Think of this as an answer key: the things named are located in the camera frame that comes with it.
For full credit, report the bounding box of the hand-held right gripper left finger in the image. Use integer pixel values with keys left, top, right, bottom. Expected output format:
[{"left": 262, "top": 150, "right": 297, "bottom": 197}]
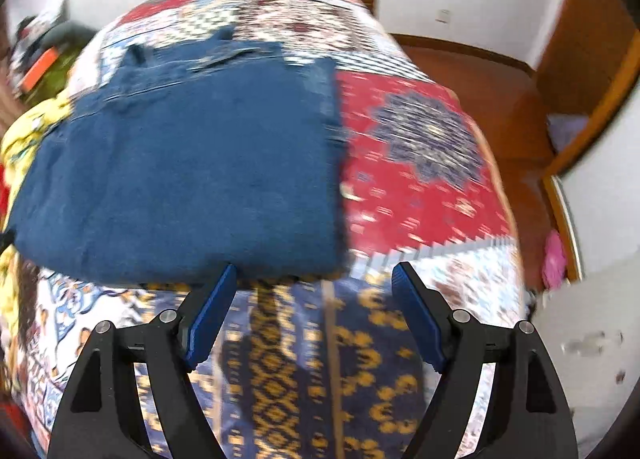
[{"left": 47, "top": 263, "right": 239, "bottom": 459}]

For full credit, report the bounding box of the blue denim jacket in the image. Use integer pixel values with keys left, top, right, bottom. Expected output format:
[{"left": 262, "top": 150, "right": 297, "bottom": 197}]
[{"left": 9, "top": 25, "right": 352, "bottom": 288}]

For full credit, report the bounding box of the patchwork patterned bedspread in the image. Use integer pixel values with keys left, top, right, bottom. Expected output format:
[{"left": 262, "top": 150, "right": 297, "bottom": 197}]
[{"left": 0, "top": 0, "right": 532, "bottom": 459}]

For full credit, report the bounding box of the pink cloth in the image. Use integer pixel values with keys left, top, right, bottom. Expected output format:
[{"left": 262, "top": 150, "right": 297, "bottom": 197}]
[{"left": 542, "top": 230, "right": 569, "bottom": 291}]

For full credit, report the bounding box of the yellow cartoon print blanket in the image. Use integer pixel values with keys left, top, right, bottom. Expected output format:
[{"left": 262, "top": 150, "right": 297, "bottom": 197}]
[{"left": 0, "top": 93, "right": 77, "bottom": 270}]

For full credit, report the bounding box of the orange box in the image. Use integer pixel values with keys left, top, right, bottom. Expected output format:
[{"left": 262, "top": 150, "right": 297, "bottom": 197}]
[{"left": 22, "top": 50, "right": 57, "bottom": 91}]

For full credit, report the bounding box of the pale purple cloth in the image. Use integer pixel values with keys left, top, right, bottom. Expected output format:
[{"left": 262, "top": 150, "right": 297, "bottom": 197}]
[{"left": 546, "top": 114, "right": 589, "bottom": 151}]

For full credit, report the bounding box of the brown wooden door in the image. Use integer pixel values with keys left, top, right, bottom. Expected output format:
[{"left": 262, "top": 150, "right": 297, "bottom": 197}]
[{"left": 536, "top": 0, "right": 637, "bottom": 116}]

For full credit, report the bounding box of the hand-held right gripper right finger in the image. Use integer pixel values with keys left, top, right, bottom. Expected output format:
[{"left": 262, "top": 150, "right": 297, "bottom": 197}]
[{"left": 392, "top": 261, "right": 581, "bottom": 459}]

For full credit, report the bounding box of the red fluffy cloth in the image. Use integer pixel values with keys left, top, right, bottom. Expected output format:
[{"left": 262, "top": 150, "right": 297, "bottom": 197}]
[{"left": 0, "top": 163, "right": 14, "bottom": 222}]

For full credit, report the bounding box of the pile of mixed clutter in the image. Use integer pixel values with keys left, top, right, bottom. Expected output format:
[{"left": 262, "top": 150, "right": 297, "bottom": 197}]
[{"left": 9, "top": 0, "right": 72, "bottom": 71}]

